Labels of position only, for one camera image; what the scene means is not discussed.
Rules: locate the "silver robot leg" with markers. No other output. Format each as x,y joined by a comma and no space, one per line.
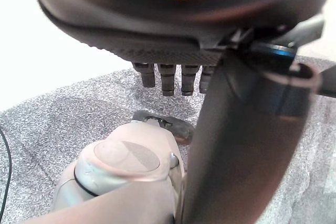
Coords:
123,171

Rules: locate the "dark robot foot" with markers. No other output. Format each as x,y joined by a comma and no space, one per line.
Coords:
178,127

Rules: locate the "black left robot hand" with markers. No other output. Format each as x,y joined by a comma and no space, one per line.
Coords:
162,24

